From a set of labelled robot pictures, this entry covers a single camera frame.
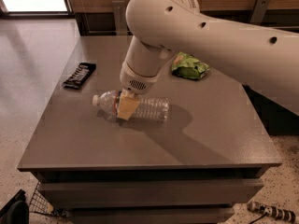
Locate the metal wall bracket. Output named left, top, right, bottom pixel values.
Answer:
left=249, top=0, right=271, bottom=24
left=112, top=0, right=128, bottom=35

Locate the right metal wall bracket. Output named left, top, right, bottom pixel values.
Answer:
left=249, top=0, right=271, bottom=24

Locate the black candy bar wrapper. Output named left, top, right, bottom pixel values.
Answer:
left=62, top=63, right=96, bottom=90

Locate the black white striped handle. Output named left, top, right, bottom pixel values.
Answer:
left=247, top=201, right=299, bottom=224

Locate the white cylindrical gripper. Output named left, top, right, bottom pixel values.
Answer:
left=117, top=62, right=159, bottom=120

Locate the clear plastic water bottle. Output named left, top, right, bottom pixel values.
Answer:
left=93, top=91, right=169, bottom=122

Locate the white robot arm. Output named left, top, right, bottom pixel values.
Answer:
left=120, top=0, right=299, bottom=115

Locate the black wire mesh basket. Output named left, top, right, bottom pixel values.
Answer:
left=29, top=183, right=67, bottom=217

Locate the horizontal metal rail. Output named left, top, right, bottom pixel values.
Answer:
left=87, top=25, right=299, bottom=35

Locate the black object bottom left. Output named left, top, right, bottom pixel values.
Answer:
left=0, top=189, right=29, bottom=224

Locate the green snack bag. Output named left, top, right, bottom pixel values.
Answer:
left=171, top=52, right=210, bottom=80

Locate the left metal wall bracket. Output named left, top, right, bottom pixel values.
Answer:
left=112, top=0, right=128, bottom=35

